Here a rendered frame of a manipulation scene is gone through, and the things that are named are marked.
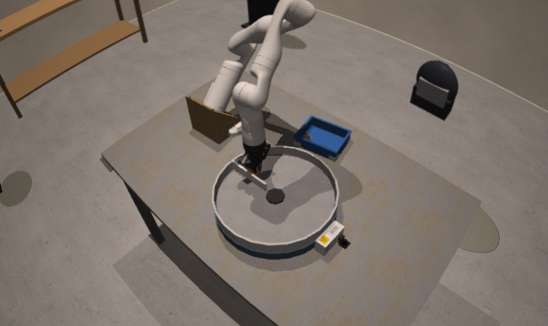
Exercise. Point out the blue crate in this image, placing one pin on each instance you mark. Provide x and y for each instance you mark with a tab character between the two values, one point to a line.
324	133

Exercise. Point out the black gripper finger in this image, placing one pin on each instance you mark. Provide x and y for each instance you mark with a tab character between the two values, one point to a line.
260	159
253	163

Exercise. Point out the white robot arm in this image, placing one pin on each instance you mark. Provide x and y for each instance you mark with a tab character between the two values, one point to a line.
246	95

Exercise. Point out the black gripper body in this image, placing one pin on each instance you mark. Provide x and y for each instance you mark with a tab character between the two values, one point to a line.
251	150

